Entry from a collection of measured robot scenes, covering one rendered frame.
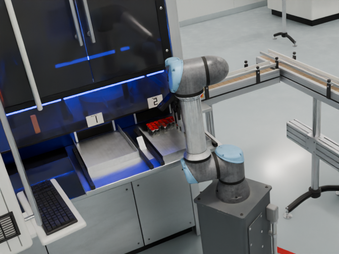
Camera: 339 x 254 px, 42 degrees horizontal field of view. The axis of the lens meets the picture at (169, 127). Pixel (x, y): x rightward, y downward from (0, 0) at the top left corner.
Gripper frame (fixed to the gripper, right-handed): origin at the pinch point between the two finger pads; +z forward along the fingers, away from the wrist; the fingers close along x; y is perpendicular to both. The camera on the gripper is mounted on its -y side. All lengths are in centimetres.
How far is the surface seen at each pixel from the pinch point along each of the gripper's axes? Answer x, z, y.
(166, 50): 15.4, -35.0, 5.4
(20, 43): 8, -58, -64
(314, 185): -1, 75, 89
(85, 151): 10.3, 5.1, -48.3
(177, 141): -9.1, 5.1, -4.4
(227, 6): 477, 78, 295
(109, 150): 3.7, 5.1, -37.4
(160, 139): -1.3, 5.1, -10.7
